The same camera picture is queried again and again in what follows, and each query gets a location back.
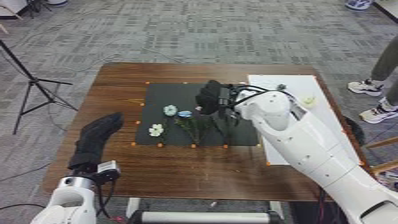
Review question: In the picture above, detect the black cable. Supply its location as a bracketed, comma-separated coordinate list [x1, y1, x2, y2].
[92, 173, 118, 220]

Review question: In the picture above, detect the dark mat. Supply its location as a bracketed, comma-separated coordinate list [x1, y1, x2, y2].
[133, 82, 262, 147]

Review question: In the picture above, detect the black tripod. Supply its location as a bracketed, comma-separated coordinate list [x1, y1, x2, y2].
[0, 39, 79, 136]

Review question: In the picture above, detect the white flower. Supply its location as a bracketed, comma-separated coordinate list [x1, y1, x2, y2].
[161, 104, 179, 118]
[147, 123, 166, 144]

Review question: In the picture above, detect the pale grey bar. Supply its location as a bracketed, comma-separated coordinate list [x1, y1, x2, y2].
[125, 209, 285, 224]

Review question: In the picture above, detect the white sheet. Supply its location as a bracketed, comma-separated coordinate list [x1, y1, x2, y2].
[244, 74, 364, 167]

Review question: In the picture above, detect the green sprig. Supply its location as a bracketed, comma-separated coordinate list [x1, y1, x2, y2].
[172, 116, 218, 145]

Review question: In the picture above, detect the blue flower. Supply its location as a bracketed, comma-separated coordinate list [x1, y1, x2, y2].
[175, 110, 195, 120]

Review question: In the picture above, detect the person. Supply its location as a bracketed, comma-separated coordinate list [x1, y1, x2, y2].
[344, 34, 398, 125]

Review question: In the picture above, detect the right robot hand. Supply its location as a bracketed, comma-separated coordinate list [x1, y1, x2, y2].
[193, 79, 234, 116]

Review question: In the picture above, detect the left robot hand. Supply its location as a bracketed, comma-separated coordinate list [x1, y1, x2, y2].
[65, 112, 125, 172]

